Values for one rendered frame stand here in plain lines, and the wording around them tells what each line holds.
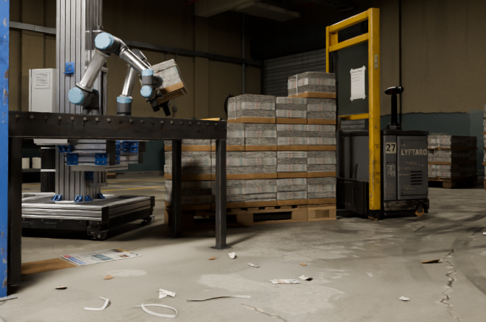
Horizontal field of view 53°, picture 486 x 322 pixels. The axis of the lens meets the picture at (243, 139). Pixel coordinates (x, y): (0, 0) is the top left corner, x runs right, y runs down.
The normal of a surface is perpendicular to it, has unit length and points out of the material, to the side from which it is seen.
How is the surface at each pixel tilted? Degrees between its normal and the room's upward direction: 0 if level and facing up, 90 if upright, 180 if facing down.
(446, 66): 90
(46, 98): 90
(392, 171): 90
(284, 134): 90
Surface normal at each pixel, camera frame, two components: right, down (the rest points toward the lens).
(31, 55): 0.66, -0.01
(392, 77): -0.75, -0.01
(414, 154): 0.38, -0.02
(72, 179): -0.25, -0.02
